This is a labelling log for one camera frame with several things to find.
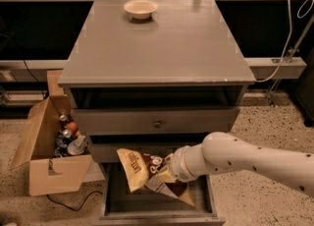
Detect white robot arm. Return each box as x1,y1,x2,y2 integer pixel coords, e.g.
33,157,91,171
157,132,314,197

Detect cardboard box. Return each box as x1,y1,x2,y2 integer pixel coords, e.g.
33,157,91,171
10,70,105,196

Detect grey drawer cabinet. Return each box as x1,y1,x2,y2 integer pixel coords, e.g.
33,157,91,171
57,0,257,226

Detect silver can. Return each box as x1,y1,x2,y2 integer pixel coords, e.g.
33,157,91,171
59,115,70,125
62,129,73,139

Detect orange ball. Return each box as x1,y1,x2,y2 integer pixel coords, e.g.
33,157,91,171
66,122,78,133

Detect black floor cable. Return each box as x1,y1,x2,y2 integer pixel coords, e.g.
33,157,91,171
46,190,104,212

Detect clear plastic bottle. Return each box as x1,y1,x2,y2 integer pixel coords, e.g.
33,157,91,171
67,135,87,155

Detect brown chip bag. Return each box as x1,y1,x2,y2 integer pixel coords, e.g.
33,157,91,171
117,148,195,206

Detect grey top drawer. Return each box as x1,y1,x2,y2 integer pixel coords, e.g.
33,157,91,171
72,107,239,136

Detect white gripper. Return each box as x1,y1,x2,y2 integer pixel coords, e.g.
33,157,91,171
156,145,200,183

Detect grey open bottom drawer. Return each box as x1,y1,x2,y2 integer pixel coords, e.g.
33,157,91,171
92,163,226,226

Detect white bowl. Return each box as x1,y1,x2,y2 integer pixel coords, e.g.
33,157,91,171
124,0,158,20

